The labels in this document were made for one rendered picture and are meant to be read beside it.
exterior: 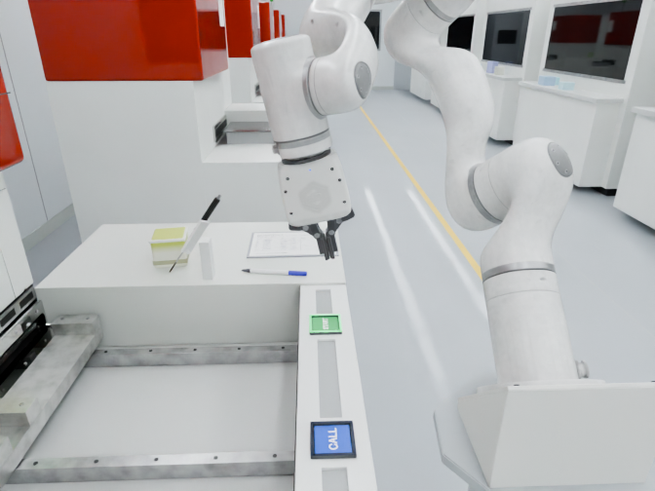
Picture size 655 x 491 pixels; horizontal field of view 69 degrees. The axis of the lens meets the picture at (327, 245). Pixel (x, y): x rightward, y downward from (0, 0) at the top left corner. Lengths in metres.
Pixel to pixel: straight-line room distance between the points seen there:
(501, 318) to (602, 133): 4.42
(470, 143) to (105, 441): 0.82
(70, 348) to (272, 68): 0.66
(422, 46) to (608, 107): 4.18
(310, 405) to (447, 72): 0.64
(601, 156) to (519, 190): 4.40
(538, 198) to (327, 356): 0.43
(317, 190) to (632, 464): 0.61
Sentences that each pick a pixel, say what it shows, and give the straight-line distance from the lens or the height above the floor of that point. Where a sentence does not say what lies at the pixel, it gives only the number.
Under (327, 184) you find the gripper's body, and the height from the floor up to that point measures 1.23.
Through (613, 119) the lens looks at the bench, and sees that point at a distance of 5.19.
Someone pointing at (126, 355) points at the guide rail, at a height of 0.85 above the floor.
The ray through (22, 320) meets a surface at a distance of 1.07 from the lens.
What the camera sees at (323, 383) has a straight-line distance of 0.74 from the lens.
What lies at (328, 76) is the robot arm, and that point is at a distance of 0.64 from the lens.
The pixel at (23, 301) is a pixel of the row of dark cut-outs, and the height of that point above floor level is 0.96.
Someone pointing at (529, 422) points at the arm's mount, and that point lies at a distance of 0.75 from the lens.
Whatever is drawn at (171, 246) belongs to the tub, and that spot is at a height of 1.01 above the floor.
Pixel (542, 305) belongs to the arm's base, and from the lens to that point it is 0.82.
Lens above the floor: 1.43
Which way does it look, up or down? 24 degrees down
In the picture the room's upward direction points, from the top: straight up
